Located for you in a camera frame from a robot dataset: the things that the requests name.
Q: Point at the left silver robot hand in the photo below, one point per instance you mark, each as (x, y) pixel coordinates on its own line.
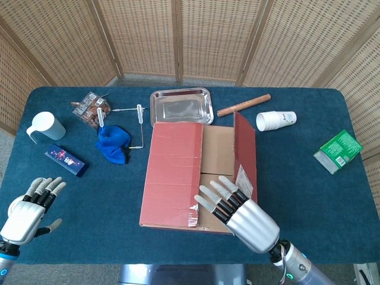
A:
(22, 219)

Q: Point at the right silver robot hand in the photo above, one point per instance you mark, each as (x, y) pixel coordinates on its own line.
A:
(252, 225)

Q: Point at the red cardboard shipping box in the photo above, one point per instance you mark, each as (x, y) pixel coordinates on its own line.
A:
(172, 172)

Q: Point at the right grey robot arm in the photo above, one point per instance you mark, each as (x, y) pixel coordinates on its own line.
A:
(300, 267)

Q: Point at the dark blue printed box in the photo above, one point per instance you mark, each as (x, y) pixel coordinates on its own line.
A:
(66, 160)

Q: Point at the cream round roll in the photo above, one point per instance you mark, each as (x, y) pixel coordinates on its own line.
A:
(10, 207)

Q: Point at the blue carpet table cover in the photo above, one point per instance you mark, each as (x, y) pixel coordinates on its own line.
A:
(89, 207)

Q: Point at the grey robot torso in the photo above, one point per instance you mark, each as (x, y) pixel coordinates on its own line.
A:
(178, 276)

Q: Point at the stack of white paper cups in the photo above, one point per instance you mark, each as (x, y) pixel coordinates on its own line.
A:
(276, 120)

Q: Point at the blue microfibre cloth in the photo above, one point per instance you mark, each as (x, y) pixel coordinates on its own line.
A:
(112, 145)

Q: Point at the green printed carton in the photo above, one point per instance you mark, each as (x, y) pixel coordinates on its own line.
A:
(341, 148)

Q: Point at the wooden rolling pin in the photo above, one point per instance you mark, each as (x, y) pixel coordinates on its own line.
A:
(243, 105)

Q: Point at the white plastic dropper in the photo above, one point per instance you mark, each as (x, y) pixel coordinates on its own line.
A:
(101, 117)

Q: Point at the clear bag of brown snacks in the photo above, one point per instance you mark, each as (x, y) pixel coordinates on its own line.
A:
(89, 108)

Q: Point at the stainless steel tray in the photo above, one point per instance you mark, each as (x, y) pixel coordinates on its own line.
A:
(178, 107)

